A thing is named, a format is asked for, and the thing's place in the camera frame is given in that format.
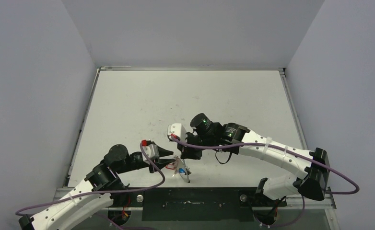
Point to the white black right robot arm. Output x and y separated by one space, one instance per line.
307 169

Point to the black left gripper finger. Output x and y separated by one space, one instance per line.
161 163
163 152

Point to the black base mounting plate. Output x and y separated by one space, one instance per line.
199 204

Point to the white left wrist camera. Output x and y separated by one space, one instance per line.
150 151

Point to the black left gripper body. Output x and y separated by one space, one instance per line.
145 165

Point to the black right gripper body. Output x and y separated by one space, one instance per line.
189 147

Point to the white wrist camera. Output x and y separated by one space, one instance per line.
176 131
150 151

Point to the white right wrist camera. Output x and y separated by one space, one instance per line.
176 131

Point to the silver metal key plate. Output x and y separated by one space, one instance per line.
180 163

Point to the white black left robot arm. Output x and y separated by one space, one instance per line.
101 188

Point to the red key tag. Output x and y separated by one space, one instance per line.
171 166

